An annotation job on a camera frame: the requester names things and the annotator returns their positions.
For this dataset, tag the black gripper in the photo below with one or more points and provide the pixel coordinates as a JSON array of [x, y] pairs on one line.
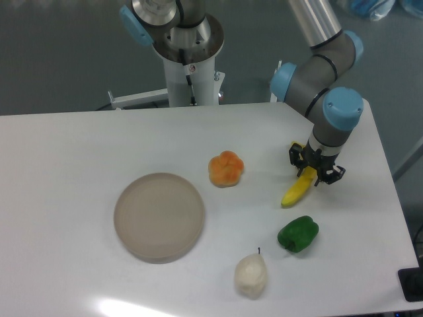
[[318, 156]]

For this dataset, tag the yellow banana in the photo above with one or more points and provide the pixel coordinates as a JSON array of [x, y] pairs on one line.
[[297, 191]]

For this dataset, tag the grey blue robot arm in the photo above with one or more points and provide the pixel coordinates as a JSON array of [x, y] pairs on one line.
[[309, 88]]

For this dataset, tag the green bell pepper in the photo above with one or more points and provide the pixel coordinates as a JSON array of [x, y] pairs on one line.
[[298, 234]]

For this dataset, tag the orange bread roll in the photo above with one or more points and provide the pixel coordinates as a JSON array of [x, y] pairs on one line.
[[225, 169]]

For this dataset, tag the white pear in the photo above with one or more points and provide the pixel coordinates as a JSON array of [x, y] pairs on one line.
[[251, 275]]

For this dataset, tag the black box at table edge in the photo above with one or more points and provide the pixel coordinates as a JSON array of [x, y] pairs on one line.
[[411, 283]]

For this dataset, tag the beige round plate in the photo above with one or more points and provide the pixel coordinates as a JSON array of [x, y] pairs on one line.
[[159, 217]]

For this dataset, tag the blue plastic bag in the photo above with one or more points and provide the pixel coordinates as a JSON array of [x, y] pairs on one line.
[[373, 10]]

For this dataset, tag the clear plastic bag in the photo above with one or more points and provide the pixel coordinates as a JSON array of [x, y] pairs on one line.
[[413, 7]]

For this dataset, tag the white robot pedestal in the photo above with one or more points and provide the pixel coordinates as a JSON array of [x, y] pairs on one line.
[[188, 56]]

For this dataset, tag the white left frame bracket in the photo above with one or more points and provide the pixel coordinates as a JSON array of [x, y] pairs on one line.
[[139, 100]]

